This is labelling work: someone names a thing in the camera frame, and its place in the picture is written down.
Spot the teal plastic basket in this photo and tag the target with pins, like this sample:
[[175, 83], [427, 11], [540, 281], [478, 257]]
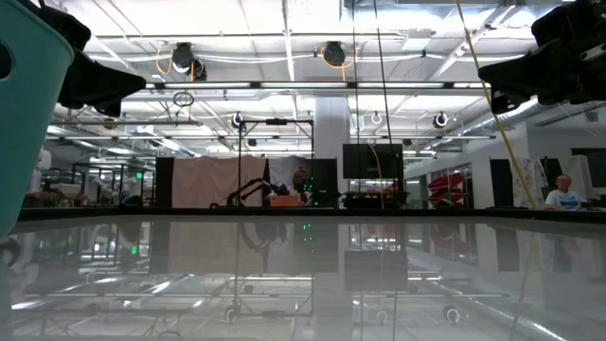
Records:
[[28, 118]]

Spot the silver ventilation duct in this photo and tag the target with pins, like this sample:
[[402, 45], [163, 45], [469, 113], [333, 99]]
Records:
[[521, 113]]

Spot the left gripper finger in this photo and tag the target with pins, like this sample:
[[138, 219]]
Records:
[[99, 83], [110, 110]]

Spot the overhead LED light bar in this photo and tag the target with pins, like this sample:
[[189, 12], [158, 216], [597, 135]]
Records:
[[308, 85]]

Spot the white humanoid robot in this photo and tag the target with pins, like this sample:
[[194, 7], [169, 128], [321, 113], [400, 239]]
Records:
[[45, 161]]

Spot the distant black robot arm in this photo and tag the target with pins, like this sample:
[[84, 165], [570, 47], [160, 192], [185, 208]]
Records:
[[246, 189], [308, 187]]

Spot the white building column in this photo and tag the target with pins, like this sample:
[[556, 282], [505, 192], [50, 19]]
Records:
[[326, 137]]

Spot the pink fabric backdrop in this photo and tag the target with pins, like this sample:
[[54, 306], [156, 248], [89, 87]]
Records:
[[199, 182]]

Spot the red equipment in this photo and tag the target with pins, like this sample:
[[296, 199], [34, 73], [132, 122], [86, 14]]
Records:
[[447, 184]]

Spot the black partition panel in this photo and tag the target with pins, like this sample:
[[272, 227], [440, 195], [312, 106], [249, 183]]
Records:
[[165, 182], [326, 184]]

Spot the black wall screen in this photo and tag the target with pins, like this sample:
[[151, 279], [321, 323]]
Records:
[[369, 161]]

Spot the dark window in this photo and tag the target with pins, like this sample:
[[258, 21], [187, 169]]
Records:
[[589, 166]]

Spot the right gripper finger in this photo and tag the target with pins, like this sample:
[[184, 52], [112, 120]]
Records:
[[525, 71], [504, 102]]

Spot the distant black rig frame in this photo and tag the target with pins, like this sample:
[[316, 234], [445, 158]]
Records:
[[277, 121]]

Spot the person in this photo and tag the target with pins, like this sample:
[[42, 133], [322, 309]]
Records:
[[299, 180], [563, 199]]

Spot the black door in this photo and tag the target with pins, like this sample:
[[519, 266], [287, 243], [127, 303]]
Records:
[[501, 182]]

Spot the orange box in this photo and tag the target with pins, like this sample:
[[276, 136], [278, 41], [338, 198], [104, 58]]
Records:
[[285, 201]]

